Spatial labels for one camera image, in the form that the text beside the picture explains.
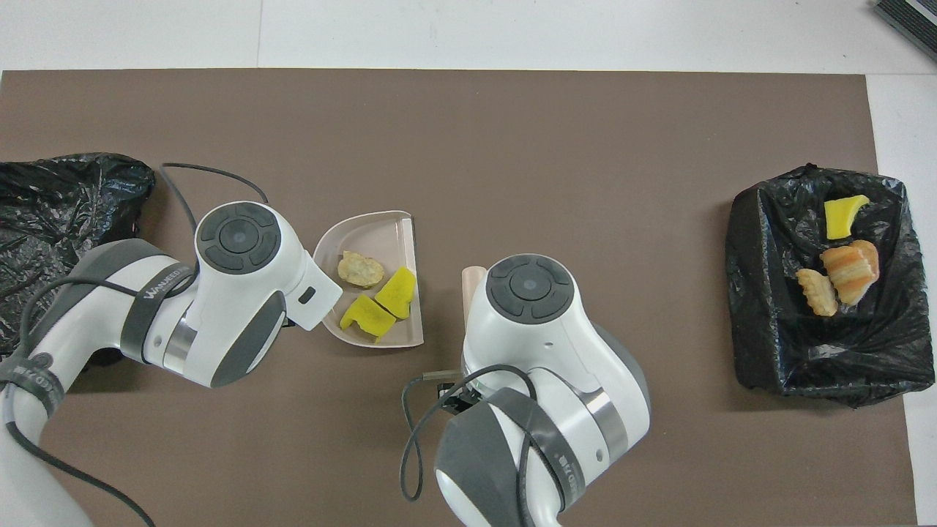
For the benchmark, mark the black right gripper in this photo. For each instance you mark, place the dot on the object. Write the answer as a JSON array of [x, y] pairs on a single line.
[[461, 399]]

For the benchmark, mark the beige brush with black bristles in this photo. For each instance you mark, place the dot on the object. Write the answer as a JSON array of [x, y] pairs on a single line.
[[472, 293]]

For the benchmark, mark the yellow sponge piece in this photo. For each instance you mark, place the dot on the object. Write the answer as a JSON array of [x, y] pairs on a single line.
[[366, 318], [397, 293], [843, 216]]

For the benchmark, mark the pale round bread lump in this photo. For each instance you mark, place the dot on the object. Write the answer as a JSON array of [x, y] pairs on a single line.
[[360, 269]]

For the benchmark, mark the beige plastic dustpan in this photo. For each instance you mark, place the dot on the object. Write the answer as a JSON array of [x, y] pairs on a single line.
[[381, 234]]

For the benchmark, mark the small pale bread piece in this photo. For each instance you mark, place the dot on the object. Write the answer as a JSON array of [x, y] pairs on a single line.
[[818, 291]]

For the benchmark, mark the striped croissant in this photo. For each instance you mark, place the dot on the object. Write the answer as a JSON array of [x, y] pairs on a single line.
[[849, 272]]

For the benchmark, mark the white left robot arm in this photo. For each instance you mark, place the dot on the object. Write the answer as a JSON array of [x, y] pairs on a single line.
[[238, 238]]

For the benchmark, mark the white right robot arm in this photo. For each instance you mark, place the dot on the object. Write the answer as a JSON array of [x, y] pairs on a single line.
[[527, 289]]

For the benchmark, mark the tall bin with black bag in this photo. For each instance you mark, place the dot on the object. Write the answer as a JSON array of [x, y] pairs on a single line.
[[820, 366]]

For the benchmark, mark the low bin with black bag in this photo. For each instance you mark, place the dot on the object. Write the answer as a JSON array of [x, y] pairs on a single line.
[[44, 205]]

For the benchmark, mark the brown table mat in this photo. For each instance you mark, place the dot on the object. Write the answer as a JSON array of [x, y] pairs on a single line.
[[439, 146]]

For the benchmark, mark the dark grey ribbed object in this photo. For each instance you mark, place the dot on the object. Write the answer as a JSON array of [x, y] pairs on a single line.
[[911, 22]]

